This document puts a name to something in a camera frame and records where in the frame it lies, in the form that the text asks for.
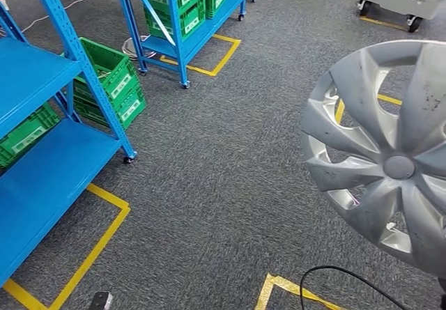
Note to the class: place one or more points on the silver plastic wheel hubcap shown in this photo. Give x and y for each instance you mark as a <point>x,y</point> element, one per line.
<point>366,114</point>

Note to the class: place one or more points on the grey metal bracket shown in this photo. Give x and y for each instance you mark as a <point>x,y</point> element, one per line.
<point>101,301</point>

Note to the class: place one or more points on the chrome stanchion base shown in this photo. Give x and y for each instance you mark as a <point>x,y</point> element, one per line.
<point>130,49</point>

